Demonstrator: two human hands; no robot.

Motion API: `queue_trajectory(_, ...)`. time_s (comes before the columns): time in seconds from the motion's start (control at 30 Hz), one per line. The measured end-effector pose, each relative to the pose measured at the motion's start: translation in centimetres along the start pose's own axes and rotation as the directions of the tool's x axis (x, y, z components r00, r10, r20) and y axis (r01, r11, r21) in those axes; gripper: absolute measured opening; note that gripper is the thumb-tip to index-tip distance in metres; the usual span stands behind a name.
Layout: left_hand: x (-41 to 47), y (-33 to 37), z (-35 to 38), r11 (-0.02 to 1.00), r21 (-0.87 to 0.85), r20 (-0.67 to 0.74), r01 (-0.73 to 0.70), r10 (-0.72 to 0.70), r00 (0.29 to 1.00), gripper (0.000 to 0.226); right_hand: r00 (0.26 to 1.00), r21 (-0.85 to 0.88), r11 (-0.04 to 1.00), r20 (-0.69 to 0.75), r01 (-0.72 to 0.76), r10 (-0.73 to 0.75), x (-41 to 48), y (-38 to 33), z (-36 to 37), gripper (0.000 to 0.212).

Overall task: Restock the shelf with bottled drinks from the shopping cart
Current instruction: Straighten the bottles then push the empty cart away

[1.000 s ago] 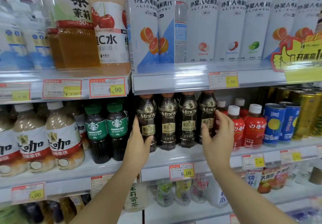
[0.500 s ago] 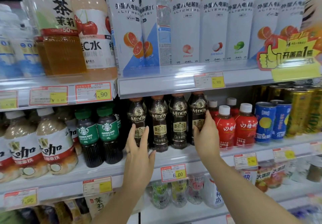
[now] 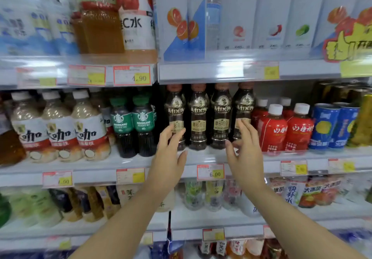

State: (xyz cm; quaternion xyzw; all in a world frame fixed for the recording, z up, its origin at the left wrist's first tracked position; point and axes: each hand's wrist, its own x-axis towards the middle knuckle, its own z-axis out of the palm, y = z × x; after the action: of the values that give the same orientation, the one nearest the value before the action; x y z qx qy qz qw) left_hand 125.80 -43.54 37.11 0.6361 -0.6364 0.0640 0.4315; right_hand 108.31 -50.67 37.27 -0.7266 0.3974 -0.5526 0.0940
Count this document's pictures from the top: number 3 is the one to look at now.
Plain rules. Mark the person's left forearm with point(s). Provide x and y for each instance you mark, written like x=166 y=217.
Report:
x=125 y=229

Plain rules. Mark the row of white blue-label bottles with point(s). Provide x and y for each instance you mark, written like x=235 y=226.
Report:
x=29 y=29

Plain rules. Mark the row of Starbucks bottles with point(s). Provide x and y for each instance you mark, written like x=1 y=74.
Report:
x=122 y=128

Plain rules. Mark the red yellow price tag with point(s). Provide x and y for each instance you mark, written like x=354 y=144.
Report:
x=146 y=238
x=261 y=71
x=59 y=243
x=132 y=75
x=341 y=165
x=57 y=179
x=130 y=176
x=36 y=78
x=268 y=232
x=210 y=172
x=86 y=75
x=213 y=234
x=293 y=168

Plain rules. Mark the pink cherry-label drink bottle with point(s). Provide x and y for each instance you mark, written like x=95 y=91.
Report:
x=136 y=29

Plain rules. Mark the blue yellow drink can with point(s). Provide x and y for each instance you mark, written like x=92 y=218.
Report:
x=345 y=125
x=322 y=128

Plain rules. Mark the bright green drink bottle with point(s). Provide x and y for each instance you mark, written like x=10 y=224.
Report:
x=4 y=212

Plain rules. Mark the person's left hand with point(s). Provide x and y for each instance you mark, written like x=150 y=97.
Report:
x=167 y=168

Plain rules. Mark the white blue drink bottle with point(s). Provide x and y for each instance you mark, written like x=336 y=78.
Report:
x=248 y=206

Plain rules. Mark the row of amber tea bottles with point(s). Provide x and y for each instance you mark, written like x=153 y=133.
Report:
x=8 y=148

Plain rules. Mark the person's right hand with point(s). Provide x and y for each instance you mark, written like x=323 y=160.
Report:
x=248 y=165

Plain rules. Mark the clear bottle colourful label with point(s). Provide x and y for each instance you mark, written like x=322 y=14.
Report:
x=231 y=194
x=193 y=196
x=213 y=196

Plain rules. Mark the yellow bottle dark label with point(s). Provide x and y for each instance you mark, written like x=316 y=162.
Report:
x=109 y=200
x=64 y=203
x=90 y=203

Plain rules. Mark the row of tall white bottles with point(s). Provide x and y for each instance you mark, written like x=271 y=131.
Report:
x=261 y=11

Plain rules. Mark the store shelving unit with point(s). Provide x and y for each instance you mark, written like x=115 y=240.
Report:
x=189 y=71

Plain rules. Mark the tall tea bottle red band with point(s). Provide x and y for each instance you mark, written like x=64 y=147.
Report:
x=78 y=35
x=101 y=32

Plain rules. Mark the person's right forearm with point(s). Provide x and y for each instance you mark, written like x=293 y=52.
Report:
x=296 y=232

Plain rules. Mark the yellow red promo sign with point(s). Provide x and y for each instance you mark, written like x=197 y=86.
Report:
x=354 y=61

